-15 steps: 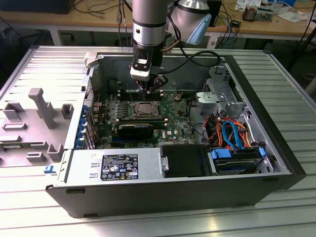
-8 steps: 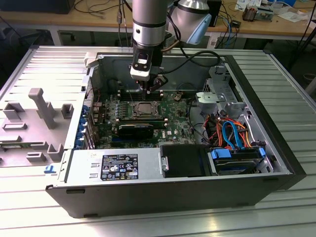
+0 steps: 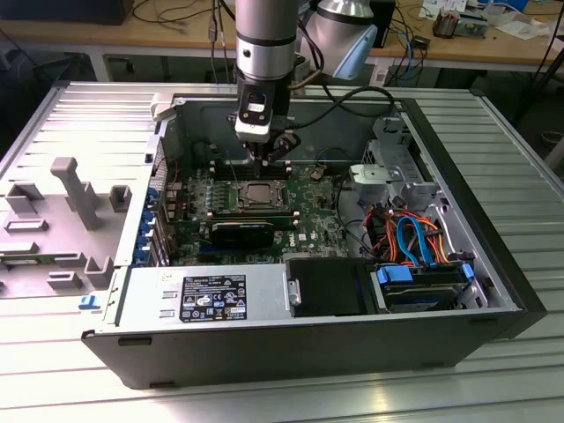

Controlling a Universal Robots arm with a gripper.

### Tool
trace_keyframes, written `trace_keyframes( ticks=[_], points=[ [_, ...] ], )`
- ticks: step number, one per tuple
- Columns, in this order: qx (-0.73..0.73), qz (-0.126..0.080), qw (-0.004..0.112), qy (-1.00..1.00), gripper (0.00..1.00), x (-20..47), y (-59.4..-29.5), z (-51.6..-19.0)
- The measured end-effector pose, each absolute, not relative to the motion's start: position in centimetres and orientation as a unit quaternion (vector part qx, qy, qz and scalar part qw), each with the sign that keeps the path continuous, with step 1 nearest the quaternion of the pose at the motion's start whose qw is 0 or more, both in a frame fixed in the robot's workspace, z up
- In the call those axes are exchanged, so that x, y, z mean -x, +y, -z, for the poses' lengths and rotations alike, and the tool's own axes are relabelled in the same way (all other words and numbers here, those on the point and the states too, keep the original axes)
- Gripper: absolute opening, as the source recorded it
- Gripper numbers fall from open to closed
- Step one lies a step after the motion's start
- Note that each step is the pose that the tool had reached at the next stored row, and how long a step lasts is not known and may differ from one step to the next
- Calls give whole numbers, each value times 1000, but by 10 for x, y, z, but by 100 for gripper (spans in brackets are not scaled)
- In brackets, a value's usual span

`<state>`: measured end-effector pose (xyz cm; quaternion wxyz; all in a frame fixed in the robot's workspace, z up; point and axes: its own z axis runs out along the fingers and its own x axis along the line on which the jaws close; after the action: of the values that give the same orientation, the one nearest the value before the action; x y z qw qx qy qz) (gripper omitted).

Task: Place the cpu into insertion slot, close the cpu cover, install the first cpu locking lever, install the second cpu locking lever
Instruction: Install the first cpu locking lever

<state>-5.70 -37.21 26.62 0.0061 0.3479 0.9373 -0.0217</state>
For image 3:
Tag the black open PC case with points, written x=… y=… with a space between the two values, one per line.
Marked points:
x=264 y=352

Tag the CPU socket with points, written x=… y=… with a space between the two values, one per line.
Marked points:
x=237 y=208

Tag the green motherboard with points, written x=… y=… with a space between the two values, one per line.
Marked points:
x=308 y=229

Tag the brown coil transformer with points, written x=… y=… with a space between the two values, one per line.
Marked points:
x=445 y=24

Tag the hard disk in blue carrier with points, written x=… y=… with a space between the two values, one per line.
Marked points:
x=414 y=293

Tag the black graphics card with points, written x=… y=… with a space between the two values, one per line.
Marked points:
x=240 y=235

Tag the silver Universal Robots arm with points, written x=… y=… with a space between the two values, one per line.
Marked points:
x=264 y=26

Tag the white printed label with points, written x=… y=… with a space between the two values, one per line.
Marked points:
x=381 y=76

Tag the silver disk bay cage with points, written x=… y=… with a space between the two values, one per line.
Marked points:
x=374 y=174

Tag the small blue T-shaped bracket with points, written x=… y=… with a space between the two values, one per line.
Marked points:
x=86 y=302

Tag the black upright box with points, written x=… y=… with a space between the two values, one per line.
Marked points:
x=385 y=22

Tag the white papers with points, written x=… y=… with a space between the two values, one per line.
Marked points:
x=524 y=28

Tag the white camera box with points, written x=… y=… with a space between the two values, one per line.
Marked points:
x=252 y=130

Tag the silver power supply with label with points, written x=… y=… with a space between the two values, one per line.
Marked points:
x=145 y=295

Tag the small black device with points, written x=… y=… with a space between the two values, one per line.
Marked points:
x=420 y=42

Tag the thin metal locking lever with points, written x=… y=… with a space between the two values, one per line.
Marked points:
x=232 y=166

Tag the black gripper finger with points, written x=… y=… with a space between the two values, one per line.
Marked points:
x=284 y=145
x=257 y=152

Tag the long wooden desk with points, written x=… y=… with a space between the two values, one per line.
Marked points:
x=66 y=33

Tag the black flat box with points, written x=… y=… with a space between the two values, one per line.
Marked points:
x=66 y=11

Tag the white corner bracket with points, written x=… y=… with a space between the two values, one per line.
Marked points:
x=161 y=108

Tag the grey parts rack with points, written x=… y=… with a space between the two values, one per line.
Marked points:
x=53 y=247

